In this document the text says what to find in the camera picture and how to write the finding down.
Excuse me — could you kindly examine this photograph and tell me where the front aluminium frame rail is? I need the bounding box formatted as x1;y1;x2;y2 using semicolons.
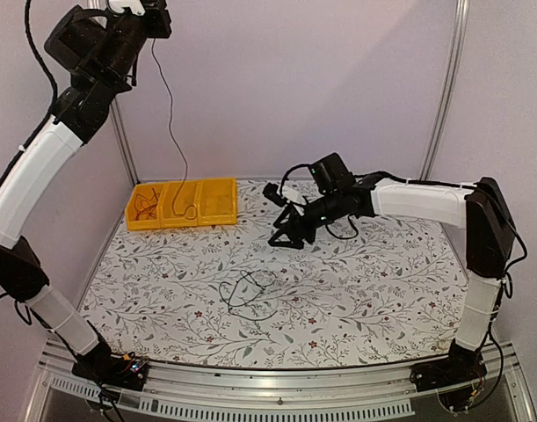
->
25;340;537;421

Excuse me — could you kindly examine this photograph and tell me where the yellow bin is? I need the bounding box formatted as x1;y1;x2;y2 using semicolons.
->
125;183;165;231
158;180;201;229
197;178;238;226

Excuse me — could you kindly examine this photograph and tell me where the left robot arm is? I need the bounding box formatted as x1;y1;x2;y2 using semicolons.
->
0;1;171;382

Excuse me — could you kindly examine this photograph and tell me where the black cable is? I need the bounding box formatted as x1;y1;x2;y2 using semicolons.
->
218;270;277;320

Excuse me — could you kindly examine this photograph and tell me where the middle yellow bin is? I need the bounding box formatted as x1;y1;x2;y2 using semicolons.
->
158;180;201;229

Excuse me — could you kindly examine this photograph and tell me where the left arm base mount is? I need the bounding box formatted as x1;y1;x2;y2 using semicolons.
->
72;347;149;391

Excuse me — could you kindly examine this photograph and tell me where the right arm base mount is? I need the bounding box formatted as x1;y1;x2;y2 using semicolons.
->
410;342;487;413

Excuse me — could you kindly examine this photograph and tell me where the dark green cable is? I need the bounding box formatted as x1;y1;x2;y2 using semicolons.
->
149;37;199;219

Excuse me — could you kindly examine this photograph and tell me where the right yellow bin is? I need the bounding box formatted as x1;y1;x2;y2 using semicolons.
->
197;178;238;226

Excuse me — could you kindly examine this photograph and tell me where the left aluminium post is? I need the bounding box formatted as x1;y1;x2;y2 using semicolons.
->
85;0;140;186

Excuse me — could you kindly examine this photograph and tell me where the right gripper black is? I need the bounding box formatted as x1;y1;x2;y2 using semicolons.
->
270;190;345;250

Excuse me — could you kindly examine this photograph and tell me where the right aluminium post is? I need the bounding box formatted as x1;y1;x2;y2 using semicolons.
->
419;0;470;180

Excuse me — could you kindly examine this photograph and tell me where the left arm black hose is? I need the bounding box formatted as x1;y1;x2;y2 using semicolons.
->
24;0;61;106

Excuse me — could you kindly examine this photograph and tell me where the red cable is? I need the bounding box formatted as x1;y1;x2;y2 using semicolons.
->
134;193;157;219
134;186;162;221

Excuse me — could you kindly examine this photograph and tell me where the aluminium post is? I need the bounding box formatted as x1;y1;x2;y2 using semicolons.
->
419;0;470;180
85;0;140;186

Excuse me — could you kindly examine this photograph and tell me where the left yellow bin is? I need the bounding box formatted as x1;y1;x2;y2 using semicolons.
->
125;183;165;231

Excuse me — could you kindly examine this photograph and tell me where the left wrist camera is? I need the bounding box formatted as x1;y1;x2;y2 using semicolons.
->
106;0;166;16

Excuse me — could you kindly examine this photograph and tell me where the floral tablecloth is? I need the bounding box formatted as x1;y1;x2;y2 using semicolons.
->
80;180;468;368

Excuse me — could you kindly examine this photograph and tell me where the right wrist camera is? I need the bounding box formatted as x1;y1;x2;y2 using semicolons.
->
263;183;304;207

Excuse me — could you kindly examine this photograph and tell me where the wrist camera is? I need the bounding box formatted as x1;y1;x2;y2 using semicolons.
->
263;183;304;207
106;0;166;16

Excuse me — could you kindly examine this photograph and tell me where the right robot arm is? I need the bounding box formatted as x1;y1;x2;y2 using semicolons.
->
263;153;519;383

